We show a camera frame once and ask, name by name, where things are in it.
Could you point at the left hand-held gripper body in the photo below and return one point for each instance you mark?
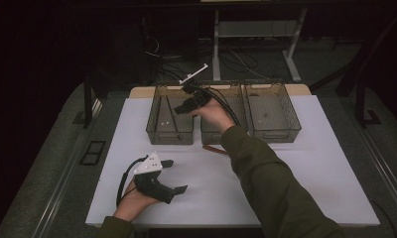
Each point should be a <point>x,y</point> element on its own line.
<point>152,188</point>

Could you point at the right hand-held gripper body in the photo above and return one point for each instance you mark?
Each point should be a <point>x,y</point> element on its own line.
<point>198,99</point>

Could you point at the clear plastic bin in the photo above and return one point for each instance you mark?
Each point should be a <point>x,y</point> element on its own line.
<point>208,137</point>
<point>272,112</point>
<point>186,124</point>

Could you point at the person's right hand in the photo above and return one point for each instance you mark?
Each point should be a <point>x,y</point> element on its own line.
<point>214,114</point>

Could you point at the person's left hand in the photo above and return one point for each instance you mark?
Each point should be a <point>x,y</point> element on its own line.
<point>132,203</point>

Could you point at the white table cover board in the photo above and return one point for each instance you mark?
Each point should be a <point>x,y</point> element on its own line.
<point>206,185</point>

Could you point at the brown wooden spoon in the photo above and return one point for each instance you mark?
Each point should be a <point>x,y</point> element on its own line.
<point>214,149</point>

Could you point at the black metal stand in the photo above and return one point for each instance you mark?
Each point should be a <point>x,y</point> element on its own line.
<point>362,99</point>

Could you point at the white metal desk frame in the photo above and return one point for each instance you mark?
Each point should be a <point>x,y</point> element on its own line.
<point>252,29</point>

